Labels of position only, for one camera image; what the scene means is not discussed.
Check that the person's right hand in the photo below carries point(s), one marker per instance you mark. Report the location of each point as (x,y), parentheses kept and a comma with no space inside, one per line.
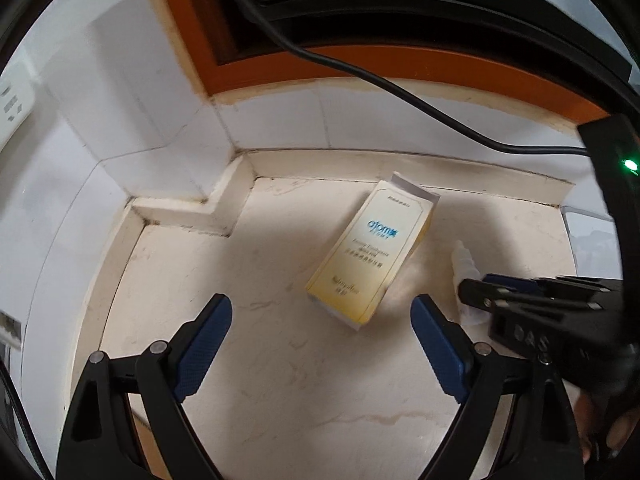
(582,420)

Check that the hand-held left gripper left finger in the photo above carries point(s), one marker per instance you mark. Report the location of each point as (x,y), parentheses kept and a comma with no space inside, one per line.
(205,345)

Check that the orange window frame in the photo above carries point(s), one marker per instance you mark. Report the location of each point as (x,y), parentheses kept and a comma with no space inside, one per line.
(450,72)

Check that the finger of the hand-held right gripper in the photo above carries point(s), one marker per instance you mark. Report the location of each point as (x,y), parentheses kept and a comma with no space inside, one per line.
(477,294)
(515,281)

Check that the white wall socket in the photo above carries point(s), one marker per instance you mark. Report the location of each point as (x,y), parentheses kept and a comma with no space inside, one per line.
(12,105)

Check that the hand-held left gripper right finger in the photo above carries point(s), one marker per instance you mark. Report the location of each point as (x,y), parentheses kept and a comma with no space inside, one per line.
(440,350)

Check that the white table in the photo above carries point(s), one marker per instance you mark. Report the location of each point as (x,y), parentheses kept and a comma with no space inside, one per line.
(580,225)

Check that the small white dropper bottle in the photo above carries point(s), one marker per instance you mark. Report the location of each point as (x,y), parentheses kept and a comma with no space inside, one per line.
(460,260)

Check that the yellow and white carton box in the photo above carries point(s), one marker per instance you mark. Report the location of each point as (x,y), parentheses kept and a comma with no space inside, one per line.
(370,250)

